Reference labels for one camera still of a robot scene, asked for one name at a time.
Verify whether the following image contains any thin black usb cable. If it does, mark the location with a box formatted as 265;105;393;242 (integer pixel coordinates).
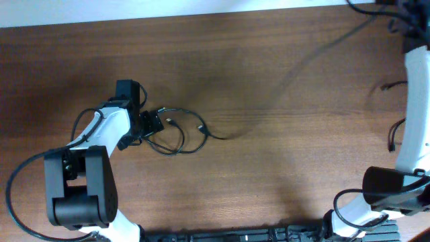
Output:
140;106;229;157

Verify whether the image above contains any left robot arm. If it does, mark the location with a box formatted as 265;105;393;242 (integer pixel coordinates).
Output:
44;79;163;241

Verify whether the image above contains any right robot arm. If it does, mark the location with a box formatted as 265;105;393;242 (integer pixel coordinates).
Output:
321;1;429;241

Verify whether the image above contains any black cable bundle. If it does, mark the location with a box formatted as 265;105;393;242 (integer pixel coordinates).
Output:
380;79;409;153

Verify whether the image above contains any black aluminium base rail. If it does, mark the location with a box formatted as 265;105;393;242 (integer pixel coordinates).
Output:
142;220;400;242

